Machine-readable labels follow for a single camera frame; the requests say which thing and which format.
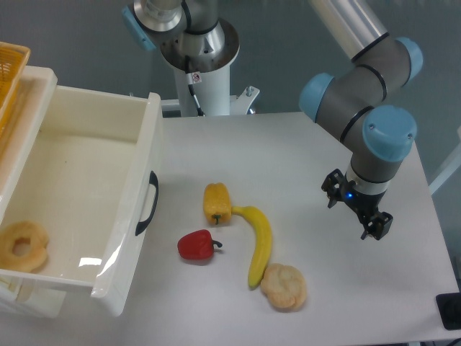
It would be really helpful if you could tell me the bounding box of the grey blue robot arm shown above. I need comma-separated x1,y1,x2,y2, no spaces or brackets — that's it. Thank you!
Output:
299,1,424,240

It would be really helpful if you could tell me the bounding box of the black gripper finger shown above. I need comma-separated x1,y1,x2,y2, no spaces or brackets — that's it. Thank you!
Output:
321,169,345,208
361,212,393,241

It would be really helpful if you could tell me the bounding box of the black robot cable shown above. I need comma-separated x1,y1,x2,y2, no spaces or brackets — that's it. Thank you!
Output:
184,56,206,117

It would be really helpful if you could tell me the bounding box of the white frame at right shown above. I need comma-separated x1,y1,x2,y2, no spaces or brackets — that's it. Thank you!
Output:
429,127,460,195

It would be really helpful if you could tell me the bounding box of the black drawer handle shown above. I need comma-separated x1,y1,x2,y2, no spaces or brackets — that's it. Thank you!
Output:
135,171,159,236

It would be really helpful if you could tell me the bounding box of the yellow banana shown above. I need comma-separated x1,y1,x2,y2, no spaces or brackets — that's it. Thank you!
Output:
231,206,272,289

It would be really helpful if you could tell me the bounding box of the ring-shaped bagel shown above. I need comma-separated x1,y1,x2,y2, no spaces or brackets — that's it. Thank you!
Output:
1,221,49,272

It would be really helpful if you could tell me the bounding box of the white top drawer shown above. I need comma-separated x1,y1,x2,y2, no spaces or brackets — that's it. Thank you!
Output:
5,86,163,316

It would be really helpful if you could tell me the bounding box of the black device at edge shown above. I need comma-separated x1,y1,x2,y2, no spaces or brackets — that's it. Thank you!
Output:
436,293,461,330

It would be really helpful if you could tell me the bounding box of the yellow bell pepper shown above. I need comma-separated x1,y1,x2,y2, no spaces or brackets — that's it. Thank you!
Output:
202,182,231,225

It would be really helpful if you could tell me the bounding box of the yellow plastic basket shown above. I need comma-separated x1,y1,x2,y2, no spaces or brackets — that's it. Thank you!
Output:
1,42,30,133

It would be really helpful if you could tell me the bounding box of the red bell pepper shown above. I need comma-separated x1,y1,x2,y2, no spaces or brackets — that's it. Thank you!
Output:
177,229,223,260

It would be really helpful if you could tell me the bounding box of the round bread bun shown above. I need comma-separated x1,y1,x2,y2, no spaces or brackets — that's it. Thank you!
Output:
260,263,307,311

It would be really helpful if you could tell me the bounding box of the white drawer cabinet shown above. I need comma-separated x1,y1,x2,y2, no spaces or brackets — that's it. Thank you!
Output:
1,66,66,318

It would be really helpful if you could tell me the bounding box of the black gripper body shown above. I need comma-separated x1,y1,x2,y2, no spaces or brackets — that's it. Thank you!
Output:
339,169,389,224

